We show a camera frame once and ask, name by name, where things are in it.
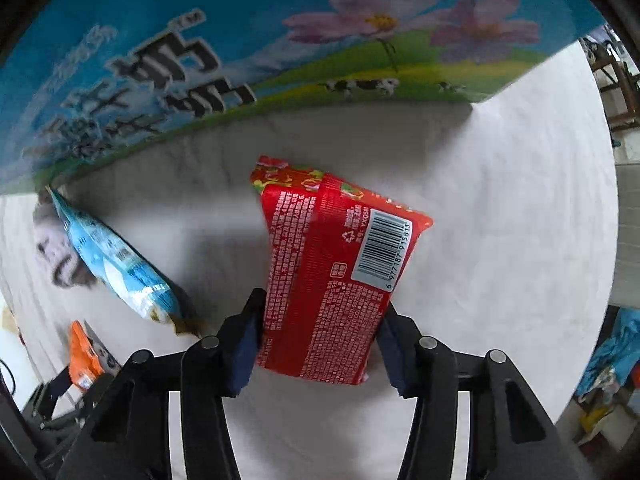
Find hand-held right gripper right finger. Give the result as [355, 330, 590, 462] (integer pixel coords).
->
[376, 303, 597, 480]

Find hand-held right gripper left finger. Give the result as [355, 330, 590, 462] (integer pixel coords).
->
[56, 288, 267, 480]

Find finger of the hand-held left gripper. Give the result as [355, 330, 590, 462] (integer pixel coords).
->
[26, 366, 123, 428]

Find red snack packet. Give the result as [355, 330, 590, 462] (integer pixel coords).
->
[249, 155, 434, 386]

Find printed blue cardboard box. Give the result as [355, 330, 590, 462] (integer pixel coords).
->
[0, 0, 608, 196]

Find orange snack packet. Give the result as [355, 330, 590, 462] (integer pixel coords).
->
[68, 320, 122, 392]

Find grey plush toy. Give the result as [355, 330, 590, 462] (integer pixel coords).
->
[32, 195, 98, 291]

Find light blue snack packet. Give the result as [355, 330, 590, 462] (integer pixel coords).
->
[46, 186, 201, 337]

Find wooden chair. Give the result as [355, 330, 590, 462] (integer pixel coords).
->
[580, 35, 640, 128]

